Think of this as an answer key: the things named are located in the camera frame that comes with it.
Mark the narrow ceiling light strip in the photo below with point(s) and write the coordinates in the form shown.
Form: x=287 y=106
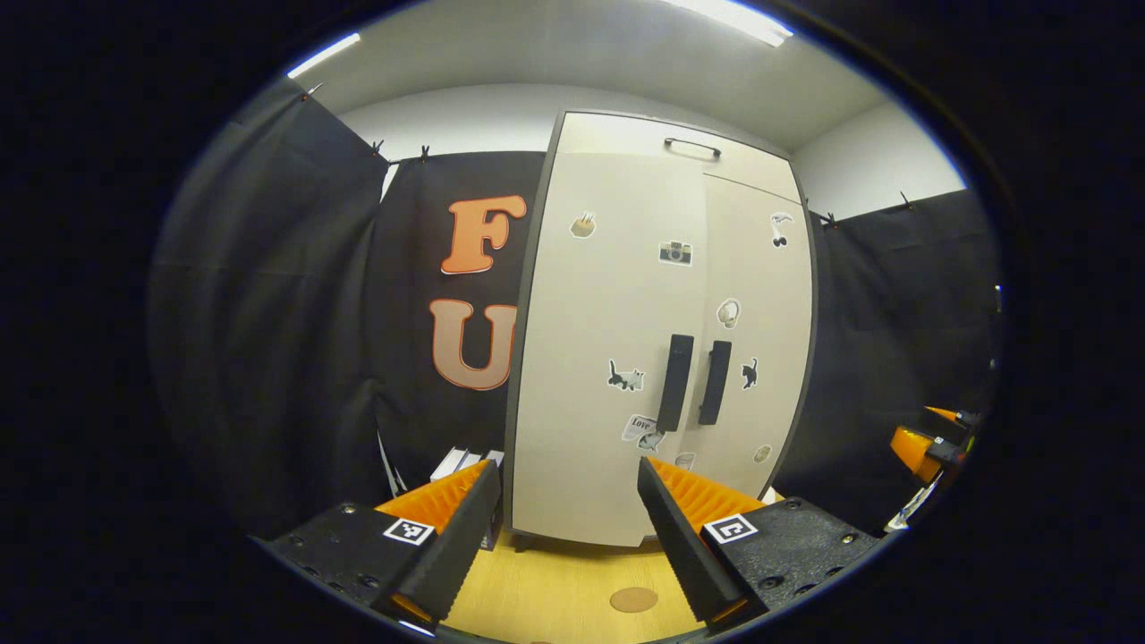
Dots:
x=324 y=55

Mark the black backdrop cloth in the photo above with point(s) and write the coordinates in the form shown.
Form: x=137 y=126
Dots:
x=268 y=313

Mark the white book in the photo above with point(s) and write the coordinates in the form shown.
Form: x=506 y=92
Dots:
x=447 y=465

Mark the grey book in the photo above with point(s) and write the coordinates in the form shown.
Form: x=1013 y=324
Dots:
x=472 y=460

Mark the wide ceiling light panel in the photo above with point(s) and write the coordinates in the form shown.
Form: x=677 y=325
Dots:
x=738 y=20

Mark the white cabinet with shelves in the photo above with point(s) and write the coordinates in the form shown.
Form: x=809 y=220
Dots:
x=521 y=331

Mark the white cabinet drawer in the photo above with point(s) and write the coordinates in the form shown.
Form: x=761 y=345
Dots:
x=608 y=134

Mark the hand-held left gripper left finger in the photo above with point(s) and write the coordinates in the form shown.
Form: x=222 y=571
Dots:
x=458 y=546

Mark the round cork coaster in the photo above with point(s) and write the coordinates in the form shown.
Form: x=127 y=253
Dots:
x=634 y=599

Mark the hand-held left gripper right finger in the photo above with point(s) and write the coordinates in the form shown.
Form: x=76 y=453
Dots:
x=680 y=546

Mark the white cabinet door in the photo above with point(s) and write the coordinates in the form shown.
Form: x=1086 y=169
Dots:
x=760 y=286
x=590 y=358

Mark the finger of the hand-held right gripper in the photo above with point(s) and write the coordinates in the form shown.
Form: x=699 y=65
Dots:
x=962 y=419
x=911 y=447

